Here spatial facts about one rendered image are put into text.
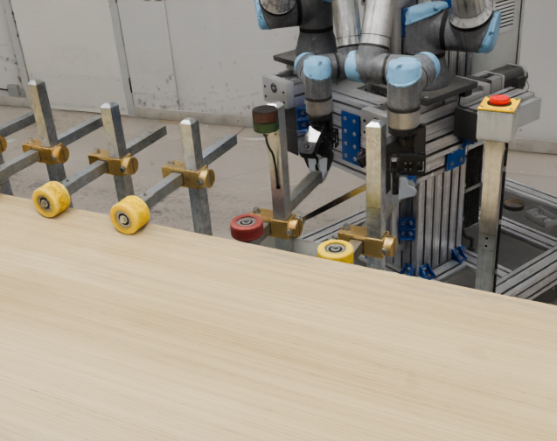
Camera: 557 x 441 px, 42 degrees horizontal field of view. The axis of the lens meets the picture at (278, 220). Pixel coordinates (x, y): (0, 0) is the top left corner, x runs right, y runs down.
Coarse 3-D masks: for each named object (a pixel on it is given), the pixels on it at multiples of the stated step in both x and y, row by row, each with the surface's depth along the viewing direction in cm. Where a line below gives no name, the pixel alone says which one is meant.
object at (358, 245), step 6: (390, 192) 192; (390, 198) 190; (390, 204) 187; (390, 210) 187; (354, 240) 172; (354, 246) 169; (360, 246) 170; (354, 252) 167; (360, 252) 171; (354, 258) 168
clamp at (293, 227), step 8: (264, 216) 182; (272, 216) 182; (272, 224) 181; (280, 224) 180; (288, 224) 179; (296, 224) 179; (272, 232) 182; (280, 232) 181; (288, 232) 179; (296, 232) 180
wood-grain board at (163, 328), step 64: (0, 256) 167; (64, 256) 165; (128, 256) 163; (192, 256) 161; (256, 256) 160; (0, 320) 144; (64, 320) 143; (128, 320) 141; (192, 320) 140; (256, 320) 139; (320, 320) 137; (384, 320) 136; (448, 320) 135; (512, 320) 133; (0, 384) 127; (64, 384) 126; (128, 384) 125; (192, 384) 124; (256, 384) 122; (320, 384) 121; (384, 384) 120; (448, 384) 119; (512, 384) 118
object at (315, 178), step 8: (312, 176) 204; (320, 176) 206; (304, 184) 200; (312, 184) 202; (296, 192) 196; (304, 192) 198; (296, 200) 194; (272, 208) 188; (264, 224) 181; (264, 232) 180; (256, 240) 176
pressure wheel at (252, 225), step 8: (240, 216) 176; (248, 216) 175; (256, 216) 175; (232, 224) 172; (240, 224) 172; (248, 224) 172; (256, 224) 171; (232, 232) 172; (240, 232) 170; (248, 232) 170; (256, 232) 171; (240, 240) 171; (248, 240) 171
